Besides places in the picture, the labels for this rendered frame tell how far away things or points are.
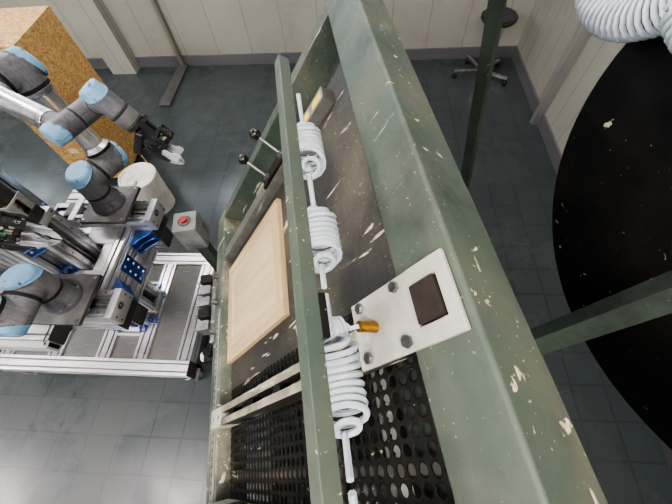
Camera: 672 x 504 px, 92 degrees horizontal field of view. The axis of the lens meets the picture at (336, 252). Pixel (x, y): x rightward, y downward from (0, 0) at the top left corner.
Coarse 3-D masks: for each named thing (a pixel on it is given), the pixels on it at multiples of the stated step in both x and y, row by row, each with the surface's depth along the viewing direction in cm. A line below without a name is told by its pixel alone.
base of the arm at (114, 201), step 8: (112, 192) 155; (120, 192) 162; (88, 200) 150; (96, 200) 150; (104, 200) 152; (112, 200) 155; (120, 200) 158; (96, 208) 154; (104, 208) 154; (112, 208) 157; (120, 208) 159
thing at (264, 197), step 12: (324, 96) 92; (324, 108) 95; (312, 120) 98; (276, 180) 117; (264, 192) 122; (252, 204) 133; (264, 204) 128; (252, 216) 133; (240, 228) 143; (252, 228) 140; (240, 240) 146; (228, 252) 154
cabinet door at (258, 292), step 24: (264, 216) 124; (264, 240) 121; (240, 264) 141; (264, 264) 116; (240, 288) 136; (264, 288) 112; (240, 312) 131; (264, 312) 109; (288, 312) 96; (240, 336) 126
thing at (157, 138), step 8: (144, 120) 110; (136, 128) 110; (144, 128) 112; (152, 128) 114; (160, 128) 115; (168, 128) 118; (144, 136) 115; (152, 136) 114; (160, 136) 115; (168, 136) 117; (144, 144) 117; (152, 144) 117; (160, 144) 116
